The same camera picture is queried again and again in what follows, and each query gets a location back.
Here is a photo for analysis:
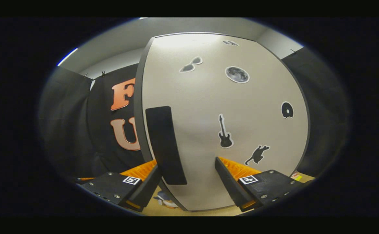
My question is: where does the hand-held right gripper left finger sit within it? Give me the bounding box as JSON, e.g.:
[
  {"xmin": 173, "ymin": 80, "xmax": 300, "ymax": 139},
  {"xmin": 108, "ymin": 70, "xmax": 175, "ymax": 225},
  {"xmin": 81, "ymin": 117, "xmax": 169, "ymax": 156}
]
[{"xmin": 76, "ymin": 159, "xmax": 162, "ymax": 213}]

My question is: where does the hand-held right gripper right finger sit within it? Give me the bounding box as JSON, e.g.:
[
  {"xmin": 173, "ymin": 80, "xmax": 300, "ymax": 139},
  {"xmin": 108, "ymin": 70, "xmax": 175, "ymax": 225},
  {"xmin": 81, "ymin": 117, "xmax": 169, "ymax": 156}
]
[{"xmin": 215, "ymin": 156, "xmax": 307, "ymax": 213}]

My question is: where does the dark grey cabinet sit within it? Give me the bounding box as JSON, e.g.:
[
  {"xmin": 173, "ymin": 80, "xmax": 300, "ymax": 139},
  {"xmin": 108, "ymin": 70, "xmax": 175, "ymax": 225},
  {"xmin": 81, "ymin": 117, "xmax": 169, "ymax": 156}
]
[{"xmin": 133, "ymin": 32, "xmax": 311, "ymax": 212}]

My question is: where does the white cabinet door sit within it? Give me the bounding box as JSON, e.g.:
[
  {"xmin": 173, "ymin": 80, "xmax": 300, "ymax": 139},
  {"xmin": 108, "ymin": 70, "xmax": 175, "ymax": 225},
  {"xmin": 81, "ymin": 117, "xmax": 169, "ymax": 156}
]
[{"xmin": 142, "ymin": 32, "xmax": 309, "ymax": 212}]

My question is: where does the blue white penguin plush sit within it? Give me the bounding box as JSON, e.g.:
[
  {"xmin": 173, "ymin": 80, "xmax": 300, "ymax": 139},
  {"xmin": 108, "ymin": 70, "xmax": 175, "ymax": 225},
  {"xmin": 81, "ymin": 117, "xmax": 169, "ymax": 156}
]
[{"xmin": 154, "ymin": 190, "xmax": 179, "ymax": 208}]

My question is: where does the black backdrop cloth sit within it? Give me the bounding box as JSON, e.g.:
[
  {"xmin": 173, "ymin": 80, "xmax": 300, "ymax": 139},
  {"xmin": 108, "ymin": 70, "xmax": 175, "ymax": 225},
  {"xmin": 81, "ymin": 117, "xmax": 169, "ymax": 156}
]
[{"xmin": 38, "ymin": 47, "xmax": 350, "ymax": 186}]

